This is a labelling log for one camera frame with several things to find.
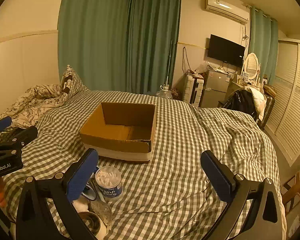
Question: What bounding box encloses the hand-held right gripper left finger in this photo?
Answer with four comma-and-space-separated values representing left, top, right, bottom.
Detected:
16, 148, 99, 240

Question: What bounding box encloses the black wall television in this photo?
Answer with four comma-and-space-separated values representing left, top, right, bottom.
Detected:
207, 34, 246, 67

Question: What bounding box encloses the white suitcase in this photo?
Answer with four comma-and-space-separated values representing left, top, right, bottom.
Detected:
182, 74, 205, 107

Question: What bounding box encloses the narrow green curtain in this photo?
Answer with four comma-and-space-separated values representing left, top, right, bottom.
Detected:
126, 0, 182, 95

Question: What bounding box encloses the round tape roll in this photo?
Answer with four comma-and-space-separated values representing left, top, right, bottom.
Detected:
77, 211, 108, 240

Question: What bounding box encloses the white clothing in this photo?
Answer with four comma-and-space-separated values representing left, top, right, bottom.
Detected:
242, 86, 267, 115

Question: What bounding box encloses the white oval mirror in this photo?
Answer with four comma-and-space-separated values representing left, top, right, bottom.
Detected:
243, 52, 262, 80

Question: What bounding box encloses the silver mini fridge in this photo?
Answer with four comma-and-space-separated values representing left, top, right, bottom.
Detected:
199, 69, 232, 108

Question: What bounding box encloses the cardboard box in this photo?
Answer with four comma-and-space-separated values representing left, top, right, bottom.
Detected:
79, 102, 157, 164

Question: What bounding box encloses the dressing table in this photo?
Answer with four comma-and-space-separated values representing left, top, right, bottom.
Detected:
230, 79, 265, 93

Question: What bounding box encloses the brown and white pillow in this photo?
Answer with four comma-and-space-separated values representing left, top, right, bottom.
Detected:
61, 65, 77, 93

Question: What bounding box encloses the floral duvet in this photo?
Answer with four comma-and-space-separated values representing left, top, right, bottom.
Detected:
0, 84, 69, 130

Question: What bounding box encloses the clear plastic bag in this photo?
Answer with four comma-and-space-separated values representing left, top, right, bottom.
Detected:
90, 200, 113, 230

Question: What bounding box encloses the clear water jug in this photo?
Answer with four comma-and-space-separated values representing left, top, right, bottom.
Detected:
156, 85, 175, 100

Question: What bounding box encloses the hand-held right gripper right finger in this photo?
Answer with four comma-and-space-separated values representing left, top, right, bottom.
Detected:
200, 150, 283, 240

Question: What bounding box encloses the wide green curtain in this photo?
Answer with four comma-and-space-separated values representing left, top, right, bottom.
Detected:
57, 0, 130, 94

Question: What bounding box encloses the wall cable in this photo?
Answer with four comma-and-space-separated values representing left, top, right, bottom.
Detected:
182, 46, 190, 73

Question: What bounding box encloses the white louvred wardrobe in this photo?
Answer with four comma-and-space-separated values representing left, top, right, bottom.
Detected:
262, 39, 300, 167

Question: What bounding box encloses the checked bed sheet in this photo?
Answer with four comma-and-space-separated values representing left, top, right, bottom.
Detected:
0, 66, 288, 240

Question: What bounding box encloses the white air conditioner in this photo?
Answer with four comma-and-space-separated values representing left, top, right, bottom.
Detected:
204, 0, 250, 25

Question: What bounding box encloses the white pole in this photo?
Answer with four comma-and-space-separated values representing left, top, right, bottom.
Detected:
165, 41, 177, 90

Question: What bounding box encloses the white plastic bag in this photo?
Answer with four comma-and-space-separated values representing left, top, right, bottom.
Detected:
195, 60, 210, 74

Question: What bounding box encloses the floral bag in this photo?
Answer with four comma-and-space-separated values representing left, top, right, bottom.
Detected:
171, 88, 183, 100

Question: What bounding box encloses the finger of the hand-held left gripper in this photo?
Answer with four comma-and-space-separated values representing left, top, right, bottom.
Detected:
0, 126, 38, 147
0, 116, 12, 134

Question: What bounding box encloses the light green window curtain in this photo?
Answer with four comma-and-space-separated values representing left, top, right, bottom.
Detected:
247, 5, 278, 85

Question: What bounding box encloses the cotton swab jar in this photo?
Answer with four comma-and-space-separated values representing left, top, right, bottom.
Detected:
95, 166, 123, 201

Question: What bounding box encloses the blue and white sock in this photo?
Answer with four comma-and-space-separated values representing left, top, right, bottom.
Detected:
81, 177, 100, 202

